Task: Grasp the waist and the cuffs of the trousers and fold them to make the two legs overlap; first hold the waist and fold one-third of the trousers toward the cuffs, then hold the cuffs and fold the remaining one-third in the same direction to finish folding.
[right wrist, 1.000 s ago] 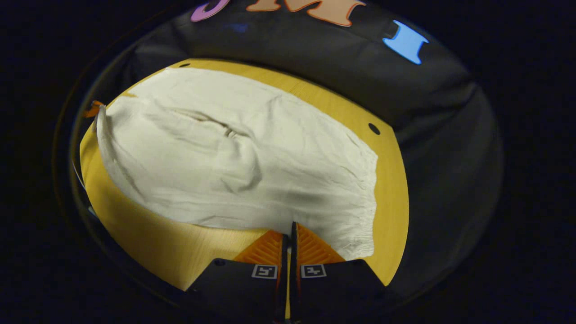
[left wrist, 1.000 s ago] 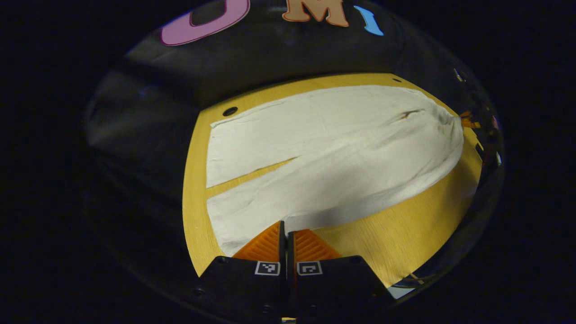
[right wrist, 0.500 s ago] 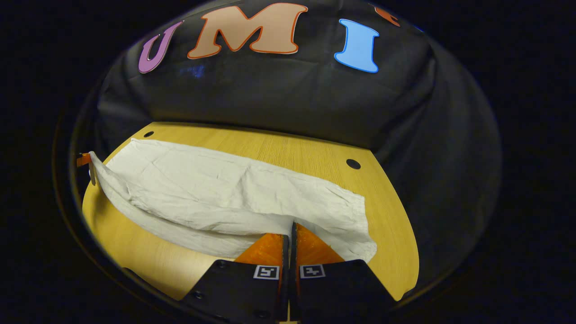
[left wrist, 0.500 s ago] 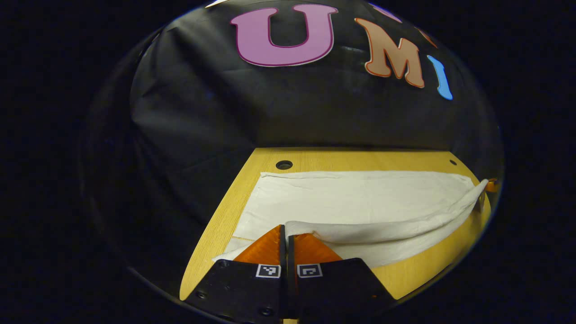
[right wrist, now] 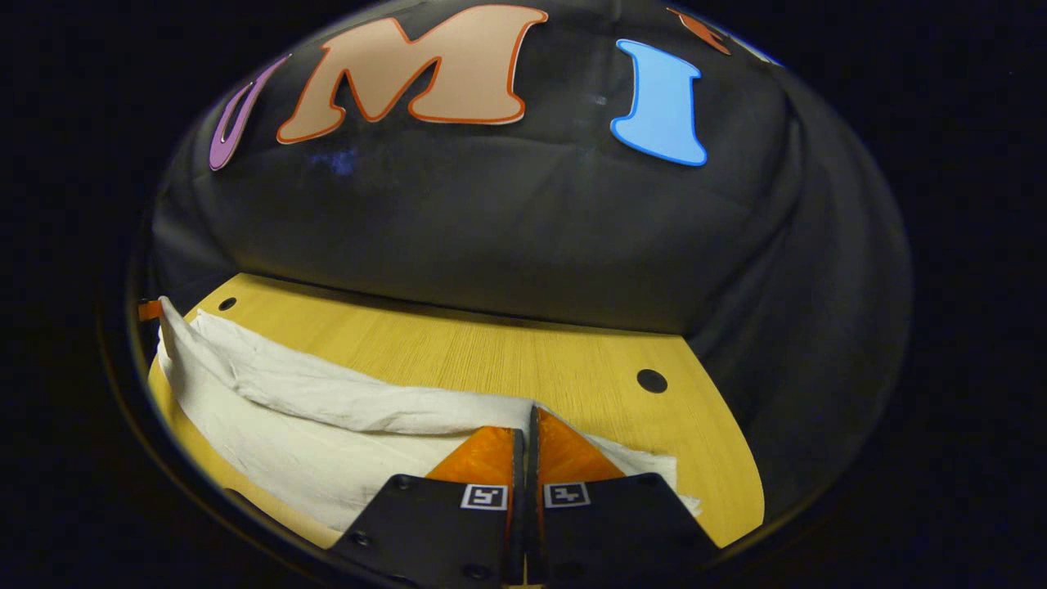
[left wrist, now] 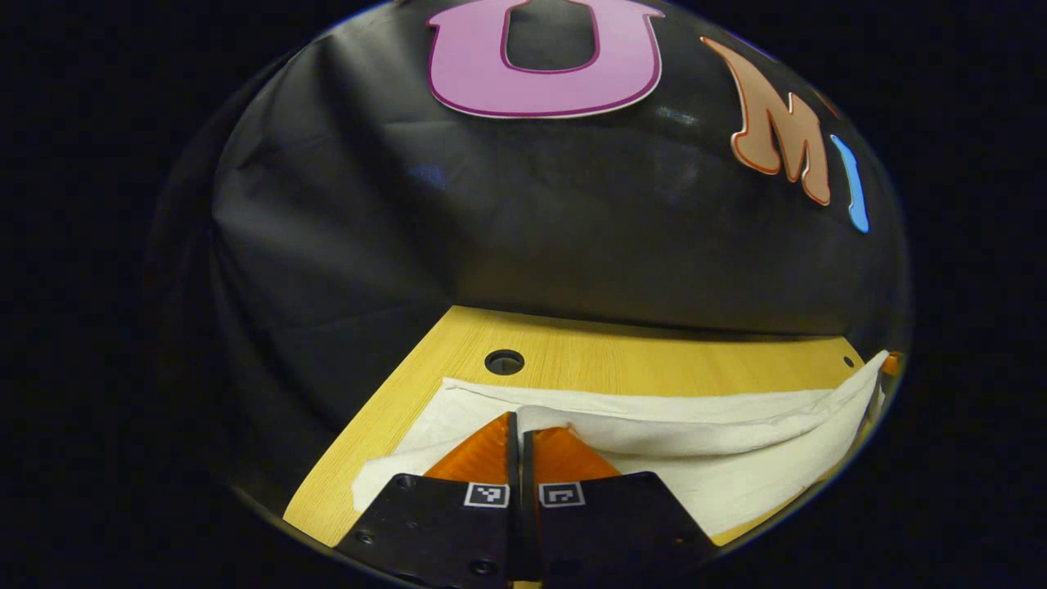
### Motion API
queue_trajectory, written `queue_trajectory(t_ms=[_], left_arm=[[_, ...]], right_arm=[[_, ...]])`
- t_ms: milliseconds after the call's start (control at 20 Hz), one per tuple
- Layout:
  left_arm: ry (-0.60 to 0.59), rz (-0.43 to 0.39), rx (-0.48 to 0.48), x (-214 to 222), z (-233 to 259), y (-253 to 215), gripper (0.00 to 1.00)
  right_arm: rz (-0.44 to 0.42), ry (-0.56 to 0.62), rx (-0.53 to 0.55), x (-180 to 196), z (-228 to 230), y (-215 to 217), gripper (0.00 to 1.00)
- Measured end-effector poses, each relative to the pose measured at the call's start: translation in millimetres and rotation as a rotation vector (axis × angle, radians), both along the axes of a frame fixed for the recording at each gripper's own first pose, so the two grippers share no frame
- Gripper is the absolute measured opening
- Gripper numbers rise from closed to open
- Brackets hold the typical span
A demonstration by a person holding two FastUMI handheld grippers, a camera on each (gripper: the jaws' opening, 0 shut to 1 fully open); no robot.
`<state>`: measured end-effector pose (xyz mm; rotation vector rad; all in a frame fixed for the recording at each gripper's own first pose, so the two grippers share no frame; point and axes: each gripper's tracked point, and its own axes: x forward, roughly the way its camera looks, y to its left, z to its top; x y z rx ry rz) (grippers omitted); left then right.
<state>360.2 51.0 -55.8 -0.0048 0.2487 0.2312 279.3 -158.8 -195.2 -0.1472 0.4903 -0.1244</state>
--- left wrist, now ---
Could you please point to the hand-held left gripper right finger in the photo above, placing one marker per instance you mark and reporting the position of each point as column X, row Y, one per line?
column 605, row 523

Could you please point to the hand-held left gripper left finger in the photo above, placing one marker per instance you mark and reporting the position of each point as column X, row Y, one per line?
column 442, row 523

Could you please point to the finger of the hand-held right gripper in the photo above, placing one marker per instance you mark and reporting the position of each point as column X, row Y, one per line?
column 894, row 363

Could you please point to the white jeans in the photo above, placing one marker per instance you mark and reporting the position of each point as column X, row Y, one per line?
column 736, row 458

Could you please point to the black backdrop cloth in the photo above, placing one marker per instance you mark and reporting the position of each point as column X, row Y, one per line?
column 491, row 229

